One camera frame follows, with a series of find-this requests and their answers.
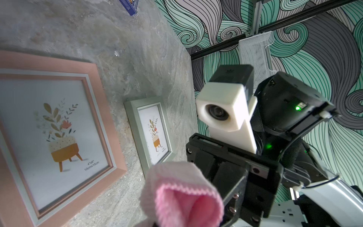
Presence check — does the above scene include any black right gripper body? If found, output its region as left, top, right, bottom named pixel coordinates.
left=186, top=133, right=284, bottom=227

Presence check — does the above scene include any pink cloth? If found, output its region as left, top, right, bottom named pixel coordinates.
left=137, top=161, right=225, bottom=227

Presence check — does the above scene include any green picture frame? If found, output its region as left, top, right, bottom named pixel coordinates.
left=124, top=96, right=176, bottom=176

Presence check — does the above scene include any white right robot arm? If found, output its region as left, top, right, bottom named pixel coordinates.
left=186, top=65, right=363, bottom=227

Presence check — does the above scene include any blue card box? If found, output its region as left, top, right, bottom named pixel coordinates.
left=119, top=0, right=139, bottom=16

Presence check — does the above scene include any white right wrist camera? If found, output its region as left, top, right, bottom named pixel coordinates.
left=196, top=64, right=258, bottom=154

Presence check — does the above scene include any clear plastic wall holder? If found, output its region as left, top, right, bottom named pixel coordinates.
left=238, top=31, right=277, bottom=91

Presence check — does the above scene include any pink picture frame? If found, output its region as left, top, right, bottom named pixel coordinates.
left=1, top=51, right=127, bottom=227

